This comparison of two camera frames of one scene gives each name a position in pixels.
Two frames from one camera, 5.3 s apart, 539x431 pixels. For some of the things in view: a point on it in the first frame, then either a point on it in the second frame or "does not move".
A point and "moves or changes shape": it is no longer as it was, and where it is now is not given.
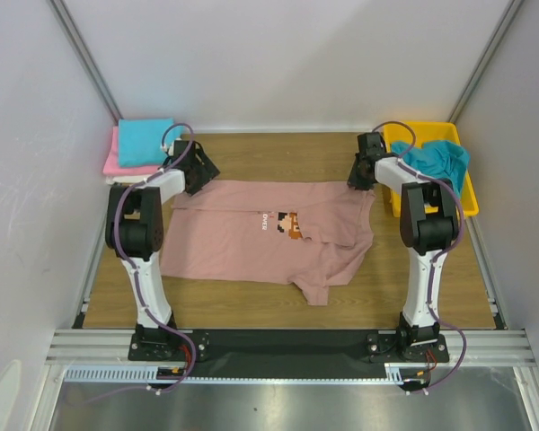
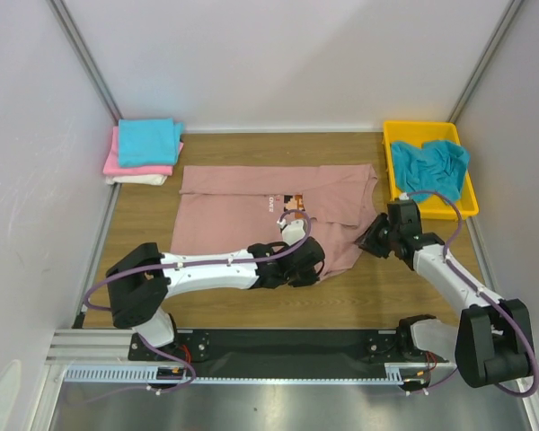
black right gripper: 359,175 → 378,233
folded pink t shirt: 112,166 does not move
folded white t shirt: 127,179 does not move
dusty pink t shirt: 314,232 moves or changes shape
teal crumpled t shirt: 443,161 does not move
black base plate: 287,352 does not move
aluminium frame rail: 82,52 does not move
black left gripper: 207,169 → 308,278
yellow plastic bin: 419,132 does not move
